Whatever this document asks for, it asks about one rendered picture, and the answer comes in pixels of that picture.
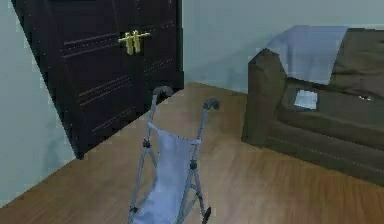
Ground blue folding stroller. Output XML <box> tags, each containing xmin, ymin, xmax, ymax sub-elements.
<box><xmin>127</xmin><ymin>85</ymin><xmax>221</xmax><ymax>224</ymax></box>

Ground dark double room door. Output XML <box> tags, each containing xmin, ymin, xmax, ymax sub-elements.
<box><xmin>10</xmin><ymin>0</ymin><xmax>185</xmax><ymax>160</ymax></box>

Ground pale blue flat square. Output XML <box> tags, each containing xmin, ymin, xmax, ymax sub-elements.
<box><xmin>293</xmin><ymin>89</ymin><xmax>319</xmax><ymax>111</ymax></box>

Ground pale blue blanket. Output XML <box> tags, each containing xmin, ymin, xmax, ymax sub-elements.
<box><xmin>266</xmin><ymin>24</ymin><xmax>349</xmax><ymax>86</ymax></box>

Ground brown sofa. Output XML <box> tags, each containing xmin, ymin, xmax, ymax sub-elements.
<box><xmin>241</xmin><ymin>27</ymin><xmax>384</xmax><ymax>186</ymax></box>

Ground gold door handle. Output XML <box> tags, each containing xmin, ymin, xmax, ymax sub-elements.
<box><xmin>117</xmin><ymin>32</ymin><xmax>135</xmax><ymax>56</ymax></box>
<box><xmin>132</xmin><ymin>29</ymin><xmax>152</xmax><ymax>54</ymax></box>

